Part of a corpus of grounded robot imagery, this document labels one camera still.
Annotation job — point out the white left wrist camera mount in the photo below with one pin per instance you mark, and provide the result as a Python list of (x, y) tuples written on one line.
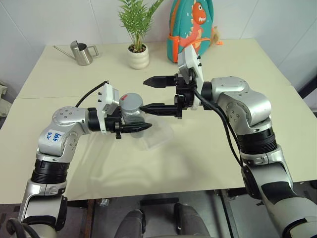
[(105, 99)]

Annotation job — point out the black furniture piece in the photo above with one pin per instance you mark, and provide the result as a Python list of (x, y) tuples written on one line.
[(308, 90)]

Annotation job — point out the green leafy plant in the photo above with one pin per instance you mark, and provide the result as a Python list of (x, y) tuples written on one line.
[(138, 27)]

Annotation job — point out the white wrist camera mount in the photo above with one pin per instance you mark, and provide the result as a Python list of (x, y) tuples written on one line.
[(192, 62), (105, 99)]

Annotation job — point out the teal dinosaur backpack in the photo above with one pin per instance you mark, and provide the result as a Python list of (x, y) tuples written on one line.
[(178, 24)]

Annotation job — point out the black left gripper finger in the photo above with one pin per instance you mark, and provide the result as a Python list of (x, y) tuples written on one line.
[(135, 128)]

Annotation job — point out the white ribbed plant pot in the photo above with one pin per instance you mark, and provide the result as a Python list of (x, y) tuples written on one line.
[(138, 59)]

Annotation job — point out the clear plastic bag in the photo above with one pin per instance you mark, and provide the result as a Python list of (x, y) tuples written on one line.
[(158, 136)]

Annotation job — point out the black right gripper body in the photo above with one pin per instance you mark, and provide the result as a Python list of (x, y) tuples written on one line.
[(183, 95)]

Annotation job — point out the grey jar lid red sticker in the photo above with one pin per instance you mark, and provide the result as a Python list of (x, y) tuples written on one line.
[(131, 101)]

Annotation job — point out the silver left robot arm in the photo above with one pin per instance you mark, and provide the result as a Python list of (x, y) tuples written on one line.
[(62, 116)]

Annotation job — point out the brown plush toy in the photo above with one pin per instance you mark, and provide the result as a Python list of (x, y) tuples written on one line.
[(217, 33)]

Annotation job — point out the black bar under table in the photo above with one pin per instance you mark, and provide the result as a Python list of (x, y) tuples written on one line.
[(158, 201)]

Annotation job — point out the dark grey rounded shape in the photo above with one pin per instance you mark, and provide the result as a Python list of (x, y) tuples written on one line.
[(190, 220), (131, 223)]

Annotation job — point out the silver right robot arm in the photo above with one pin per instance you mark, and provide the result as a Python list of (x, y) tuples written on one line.
[(247, 99)]

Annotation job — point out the clear glass jar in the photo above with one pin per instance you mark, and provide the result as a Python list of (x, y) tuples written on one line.
[(135, 116)]

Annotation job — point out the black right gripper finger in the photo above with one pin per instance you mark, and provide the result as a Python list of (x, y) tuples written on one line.
[(158, 81), (158, 108)]

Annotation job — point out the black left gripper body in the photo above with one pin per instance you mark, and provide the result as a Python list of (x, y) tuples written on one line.
[(112, 124)]

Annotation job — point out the silver metal watering can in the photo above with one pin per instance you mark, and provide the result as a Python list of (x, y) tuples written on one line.
[(80, 54)]

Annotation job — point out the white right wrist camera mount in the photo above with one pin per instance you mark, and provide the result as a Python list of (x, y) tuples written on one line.
[(192, 62)]

